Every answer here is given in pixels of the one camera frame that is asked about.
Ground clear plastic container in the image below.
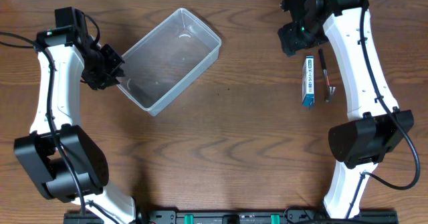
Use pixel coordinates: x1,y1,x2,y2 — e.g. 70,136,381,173
118,8,222,116

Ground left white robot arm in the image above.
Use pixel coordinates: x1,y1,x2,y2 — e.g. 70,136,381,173
14,7,138,223

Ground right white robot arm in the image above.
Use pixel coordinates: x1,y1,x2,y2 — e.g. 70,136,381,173
278,0,414,223

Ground blue white screwdriver box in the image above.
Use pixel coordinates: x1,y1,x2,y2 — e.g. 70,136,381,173
302,55,315,109

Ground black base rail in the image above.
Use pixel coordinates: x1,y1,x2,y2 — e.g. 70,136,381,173
63,207,399,224

